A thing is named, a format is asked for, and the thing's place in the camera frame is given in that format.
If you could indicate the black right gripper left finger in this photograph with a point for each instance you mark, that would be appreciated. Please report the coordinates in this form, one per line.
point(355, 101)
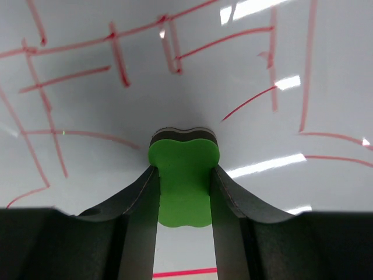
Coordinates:
point(112, 240)

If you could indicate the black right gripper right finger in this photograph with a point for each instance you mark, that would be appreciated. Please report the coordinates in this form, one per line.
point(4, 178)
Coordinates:
point(255, 240)

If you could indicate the green whiteboard eraser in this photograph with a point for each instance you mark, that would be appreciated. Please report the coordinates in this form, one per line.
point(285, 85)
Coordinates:
point(184, 159)

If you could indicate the pink framed whiteboard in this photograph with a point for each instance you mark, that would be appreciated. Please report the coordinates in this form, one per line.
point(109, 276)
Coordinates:
point(285, 86)

